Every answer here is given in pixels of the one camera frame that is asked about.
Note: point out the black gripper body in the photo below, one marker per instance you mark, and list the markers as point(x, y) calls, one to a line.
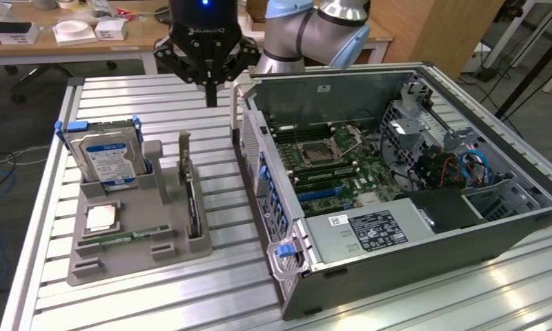
point(204, 31)

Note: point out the black Nvidia graphics card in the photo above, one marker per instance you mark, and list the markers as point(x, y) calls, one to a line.
point(194, 203)

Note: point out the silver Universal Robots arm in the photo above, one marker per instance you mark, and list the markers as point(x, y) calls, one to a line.
point(299, 31)

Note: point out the white paper stack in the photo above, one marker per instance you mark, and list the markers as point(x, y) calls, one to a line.
point(255, 32)

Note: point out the black round lamp base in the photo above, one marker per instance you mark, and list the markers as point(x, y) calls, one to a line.
point(162, 15)

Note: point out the small white labelled box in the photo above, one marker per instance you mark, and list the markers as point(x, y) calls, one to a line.
point(111, 31)

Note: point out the wooden desk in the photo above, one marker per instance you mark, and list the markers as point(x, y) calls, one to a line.
point(73, 50)

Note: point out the white square stand with bowl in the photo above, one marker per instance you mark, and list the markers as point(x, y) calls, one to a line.
point(73, 32)

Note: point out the black office chair base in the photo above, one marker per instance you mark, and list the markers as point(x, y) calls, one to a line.
point(36, 76)

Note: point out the grey cup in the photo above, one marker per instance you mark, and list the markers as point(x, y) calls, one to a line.
point(43, 3)

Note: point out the metal socket cover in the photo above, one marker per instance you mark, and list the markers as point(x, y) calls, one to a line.
point(350, 134)

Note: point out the CPU socket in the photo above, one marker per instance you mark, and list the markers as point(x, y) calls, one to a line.
point(318, 153)

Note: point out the white box with black top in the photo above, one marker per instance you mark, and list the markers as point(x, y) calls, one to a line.
point(16, 32)

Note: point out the hard disk with blue caddy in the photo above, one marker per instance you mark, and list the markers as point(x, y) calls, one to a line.
point(108, 162)

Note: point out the installed RAM stick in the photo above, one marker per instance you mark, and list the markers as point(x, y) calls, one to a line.
point(328, 175)

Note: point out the silver perforated disk bay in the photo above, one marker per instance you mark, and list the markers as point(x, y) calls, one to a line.
point(407, 127)

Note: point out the wooden cabinet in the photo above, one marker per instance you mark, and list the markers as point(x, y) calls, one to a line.
point(442, 34)

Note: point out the blue expansion slot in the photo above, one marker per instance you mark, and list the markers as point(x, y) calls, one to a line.
point(319, 195)

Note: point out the green motherboard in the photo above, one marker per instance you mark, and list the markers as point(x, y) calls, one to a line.
point(372, 179)

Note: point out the white floor box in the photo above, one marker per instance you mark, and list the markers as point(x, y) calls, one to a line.
point(476, 58)

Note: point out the silver chipset heatsink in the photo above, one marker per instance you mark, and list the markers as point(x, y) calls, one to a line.
point(370, 199)

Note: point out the silver CPU chip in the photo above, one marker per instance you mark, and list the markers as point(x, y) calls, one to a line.
point(101, 219)

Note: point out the green RAM stick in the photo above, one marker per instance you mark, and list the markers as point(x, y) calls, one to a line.
point(119, 234)

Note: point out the grey power supply unit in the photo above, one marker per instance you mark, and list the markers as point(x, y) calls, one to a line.
point(331, 241)

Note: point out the grey plastic parts rack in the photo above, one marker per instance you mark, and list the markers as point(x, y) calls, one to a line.
point(137, 255)

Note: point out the black slanted pole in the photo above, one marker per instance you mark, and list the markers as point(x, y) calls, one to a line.
point(534, 62)

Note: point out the dark grey open PC case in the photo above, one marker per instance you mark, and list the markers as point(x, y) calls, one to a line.
point(395, 286)

